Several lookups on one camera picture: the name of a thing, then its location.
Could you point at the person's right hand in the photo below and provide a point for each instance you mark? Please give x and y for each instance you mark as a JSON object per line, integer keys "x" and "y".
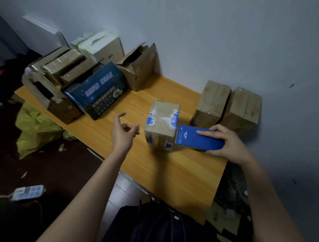
{"x": 233, "y": 147}

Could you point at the person's left hand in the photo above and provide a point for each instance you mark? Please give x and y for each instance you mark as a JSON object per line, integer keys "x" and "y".
{"x": 122, "y": 139}

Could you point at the person's left thumb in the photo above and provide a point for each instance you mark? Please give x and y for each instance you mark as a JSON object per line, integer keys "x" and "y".
{"x": 118, "y": 117}

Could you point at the person's right thumb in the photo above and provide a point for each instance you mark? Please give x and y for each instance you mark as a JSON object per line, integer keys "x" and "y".
{"x": 213, "y": 152}

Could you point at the person's right middle finger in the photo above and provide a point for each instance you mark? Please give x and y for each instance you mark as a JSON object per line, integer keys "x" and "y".
{"x": 217, "y": 127}

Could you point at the blue tape dispenser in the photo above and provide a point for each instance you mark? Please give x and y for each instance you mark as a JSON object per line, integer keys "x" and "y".
{"x": 192, "y": 138}

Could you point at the person's left forearm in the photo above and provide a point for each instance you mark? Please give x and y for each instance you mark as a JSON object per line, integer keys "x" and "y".
{"x": 87, "y": 197}

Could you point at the person's right forearm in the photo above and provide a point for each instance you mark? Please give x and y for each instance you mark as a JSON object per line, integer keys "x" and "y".
{"x": 269, "y": 202}

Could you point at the taped brown cardboard box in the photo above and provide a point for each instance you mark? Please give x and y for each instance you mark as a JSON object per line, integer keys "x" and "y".
{"x": 62, "y": 63}
{"x": 243, "y": 109}
{"x": 211, "y": 104}
{"x": 77, "y": 72}

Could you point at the dark blue printed box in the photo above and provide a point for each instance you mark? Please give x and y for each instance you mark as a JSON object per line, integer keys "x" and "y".
{"x": 99, "y": 92}

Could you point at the small box with blue tape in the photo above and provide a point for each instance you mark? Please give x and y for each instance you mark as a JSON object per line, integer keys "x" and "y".
{"x": 160, "y": 124}

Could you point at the dark bag under table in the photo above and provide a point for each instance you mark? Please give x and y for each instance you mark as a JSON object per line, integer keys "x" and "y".
{"x": 231, "y": 197}

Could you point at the open brown cardboard box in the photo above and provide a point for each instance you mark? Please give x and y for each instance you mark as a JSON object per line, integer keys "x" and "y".
{"x": 137, "y": 67}

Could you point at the large shiny taped cardboard box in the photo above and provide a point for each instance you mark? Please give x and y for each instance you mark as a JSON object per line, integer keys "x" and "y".
{"x": 62, "y": 109}

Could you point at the small paper scrap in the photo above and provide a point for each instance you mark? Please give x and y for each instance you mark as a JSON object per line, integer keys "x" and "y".
{"x": 61, "y": 147}
{"x": 24, "y": 175}

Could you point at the white and beige box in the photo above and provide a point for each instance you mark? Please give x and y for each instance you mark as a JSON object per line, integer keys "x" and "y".
{"x": 102, "y": 47}

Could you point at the yellow-green plastic bag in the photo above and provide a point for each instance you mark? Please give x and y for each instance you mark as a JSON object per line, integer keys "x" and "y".
{"x": 35, "y": 127}

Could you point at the person's dark clothing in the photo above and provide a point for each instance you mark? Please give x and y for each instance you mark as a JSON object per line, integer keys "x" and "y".
{"x": 154, "y": 224}

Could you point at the white board panel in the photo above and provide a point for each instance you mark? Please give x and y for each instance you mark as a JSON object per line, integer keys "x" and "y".
{"x": 42, "y": 32}

